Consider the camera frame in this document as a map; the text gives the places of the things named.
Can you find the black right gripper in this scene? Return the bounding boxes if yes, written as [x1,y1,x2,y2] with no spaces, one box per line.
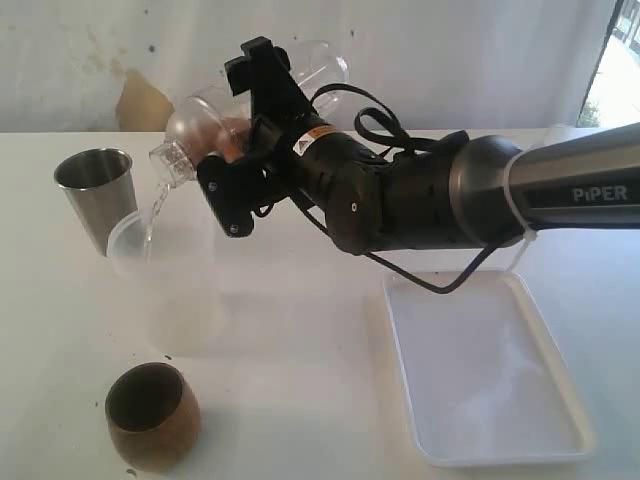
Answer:
[225,36,325,185]

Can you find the clear plastic shaker cup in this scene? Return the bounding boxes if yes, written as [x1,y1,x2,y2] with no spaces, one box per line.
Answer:
[219,39,351,151]

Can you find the clear dome shaker lid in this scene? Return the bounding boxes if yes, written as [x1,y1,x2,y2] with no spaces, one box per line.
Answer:
[149,85,251,188]

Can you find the stainless steel cup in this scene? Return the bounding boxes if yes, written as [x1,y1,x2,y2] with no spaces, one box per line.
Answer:
[54,148,138,256]

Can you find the brown wooden cup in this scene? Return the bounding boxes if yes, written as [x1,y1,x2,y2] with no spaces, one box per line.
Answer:
[104,362,201,473]

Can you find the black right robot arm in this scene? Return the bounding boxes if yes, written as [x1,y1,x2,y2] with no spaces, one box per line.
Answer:
[215,37,639,255]

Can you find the translucent plastic cup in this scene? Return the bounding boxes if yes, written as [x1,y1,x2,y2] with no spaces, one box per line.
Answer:
[107,199,227,357]

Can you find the white rectangular tray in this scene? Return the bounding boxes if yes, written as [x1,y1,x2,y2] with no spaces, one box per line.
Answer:
[384,270,596,468]

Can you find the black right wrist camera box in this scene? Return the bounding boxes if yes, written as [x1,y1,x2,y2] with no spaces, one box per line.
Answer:
[196,154,286,238]

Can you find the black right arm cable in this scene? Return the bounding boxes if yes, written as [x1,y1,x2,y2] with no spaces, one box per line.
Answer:
[254,82,501,296]

